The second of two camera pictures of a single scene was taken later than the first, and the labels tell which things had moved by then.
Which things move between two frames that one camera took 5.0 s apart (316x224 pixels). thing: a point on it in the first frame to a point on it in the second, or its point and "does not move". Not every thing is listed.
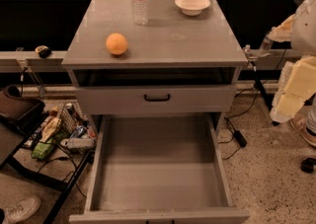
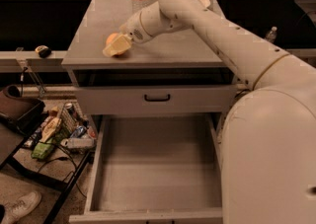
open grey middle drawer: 158,169 does not move
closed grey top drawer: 152,100 does not move
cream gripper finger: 296,83 to 136,33
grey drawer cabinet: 184,62 does not move
